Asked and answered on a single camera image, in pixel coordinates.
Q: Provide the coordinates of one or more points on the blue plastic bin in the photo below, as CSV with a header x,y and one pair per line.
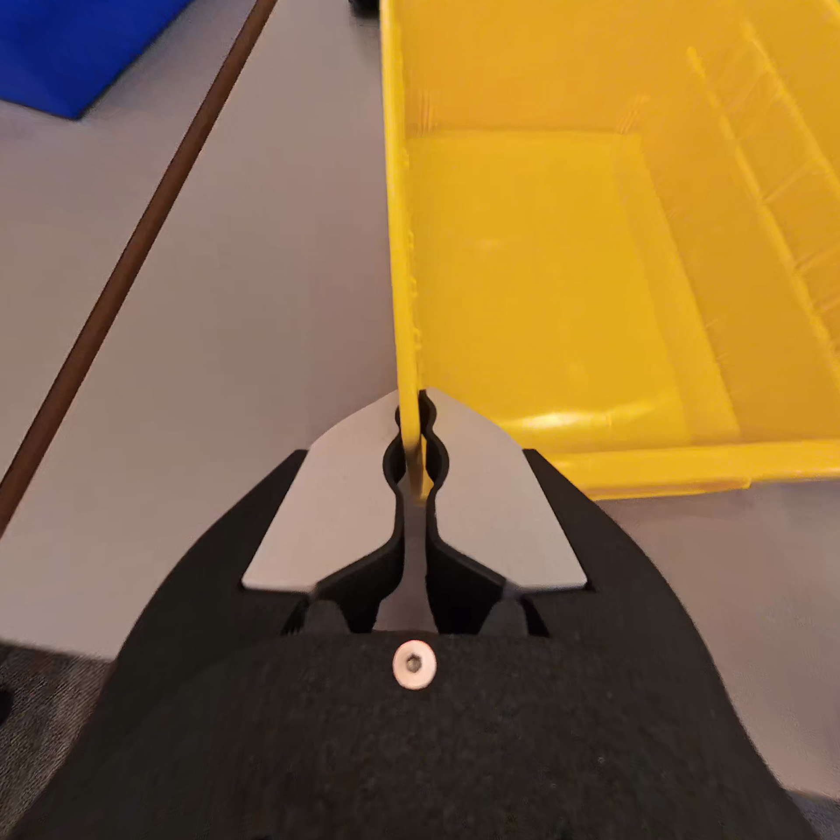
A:
x,y
79,52

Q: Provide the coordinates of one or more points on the yellow plastic bin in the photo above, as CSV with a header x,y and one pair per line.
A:
x,y
558,262

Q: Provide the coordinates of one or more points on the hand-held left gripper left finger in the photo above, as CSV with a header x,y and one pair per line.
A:
x,y
315,518

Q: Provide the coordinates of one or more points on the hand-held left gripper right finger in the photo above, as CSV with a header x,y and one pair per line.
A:
x,y
499,518

